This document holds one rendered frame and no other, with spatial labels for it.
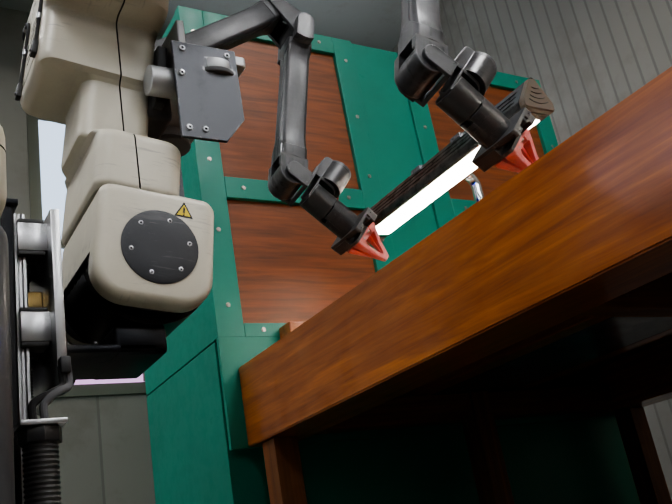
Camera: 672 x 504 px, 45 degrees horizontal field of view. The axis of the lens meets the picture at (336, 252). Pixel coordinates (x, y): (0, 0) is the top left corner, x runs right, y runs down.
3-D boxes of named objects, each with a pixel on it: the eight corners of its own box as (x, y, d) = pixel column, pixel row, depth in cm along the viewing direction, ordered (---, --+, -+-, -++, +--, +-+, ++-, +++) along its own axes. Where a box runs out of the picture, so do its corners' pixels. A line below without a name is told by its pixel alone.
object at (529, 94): (526, 105, 154) (516, 73, 156) (357, 238, 202) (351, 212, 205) (556, 111, 158) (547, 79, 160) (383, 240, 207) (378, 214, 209)
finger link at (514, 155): (529, 177, 134) (488, 139, 132) (560, 156, 128) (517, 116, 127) (517, 203, 130) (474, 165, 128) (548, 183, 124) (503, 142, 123)
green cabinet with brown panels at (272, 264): (218, 336, 190) (178, 4, 224) (145, 396, 234) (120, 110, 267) (615, 332, 261) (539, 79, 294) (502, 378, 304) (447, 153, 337)
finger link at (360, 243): (380, 256, 170) (346, 227, 168) (399, 242, 164) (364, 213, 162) (367, 279, 166) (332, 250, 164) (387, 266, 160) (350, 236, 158)
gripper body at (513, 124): (492, 146, 133) (458, 116, 132) (534, 113, 125) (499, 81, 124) (478, 170, 129) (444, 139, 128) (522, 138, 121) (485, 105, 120)
